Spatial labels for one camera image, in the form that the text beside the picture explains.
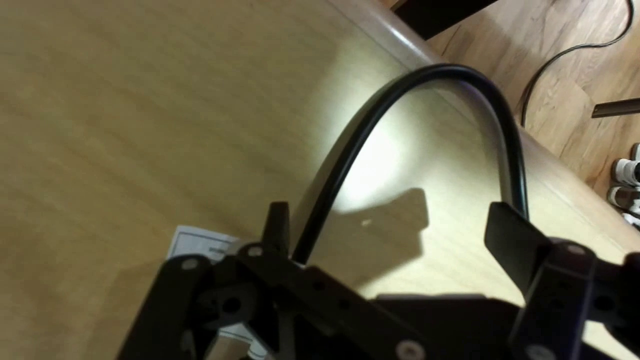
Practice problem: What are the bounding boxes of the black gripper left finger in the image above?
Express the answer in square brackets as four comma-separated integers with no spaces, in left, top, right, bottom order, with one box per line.
[117,201,428,360]

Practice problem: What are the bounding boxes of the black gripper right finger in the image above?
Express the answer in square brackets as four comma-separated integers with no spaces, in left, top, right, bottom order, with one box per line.
[481,201,640,360]

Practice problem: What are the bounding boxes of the black power cable white tag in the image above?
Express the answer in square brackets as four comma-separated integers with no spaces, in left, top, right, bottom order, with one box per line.
[164,62,532,360]

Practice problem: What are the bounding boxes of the white black caster wheels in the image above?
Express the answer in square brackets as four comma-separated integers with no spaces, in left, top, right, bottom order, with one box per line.
[604,140,640,232]

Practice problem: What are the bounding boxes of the dark floor bar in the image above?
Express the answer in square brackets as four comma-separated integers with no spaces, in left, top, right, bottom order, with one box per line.
[589,96,640,123]

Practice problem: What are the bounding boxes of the black floor plate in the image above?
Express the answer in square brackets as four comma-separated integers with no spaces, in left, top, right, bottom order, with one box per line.
[390,0,500,43]

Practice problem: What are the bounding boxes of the thin black floor cable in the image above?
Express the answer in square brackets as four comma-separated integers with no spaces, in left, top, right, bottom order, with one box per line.
[517,0,636,131]

